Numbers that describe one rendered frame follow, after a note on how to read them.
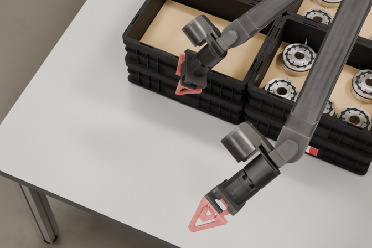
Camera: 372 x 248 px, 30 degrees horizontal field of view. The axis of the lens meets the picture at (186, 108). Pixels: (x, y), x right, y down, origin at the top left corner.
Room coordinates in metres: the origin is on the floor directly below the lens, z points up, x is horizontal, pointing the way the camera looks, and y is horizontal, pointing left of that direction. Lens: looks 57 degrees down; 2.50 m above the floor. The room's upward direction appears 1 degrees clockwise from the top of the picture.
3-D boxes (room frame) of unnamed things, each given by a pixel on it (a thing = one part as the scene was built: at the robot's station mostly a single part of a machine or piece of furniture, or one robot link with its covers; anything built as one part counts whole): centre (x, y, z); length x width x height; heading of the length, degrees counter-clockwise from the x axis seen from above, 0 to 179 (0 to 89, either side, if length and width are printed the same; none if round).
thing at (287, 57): (1.25, -0.34, 0.86); 0.10 x 0.10 x 0.01
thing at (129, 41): (1.31, -0.05, 0.92); 0.40 x 0.30 x 0.02; 65
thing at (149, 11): (1.31, -0.05, 0.87); 0.40 x 0.30 x 0.11; 65
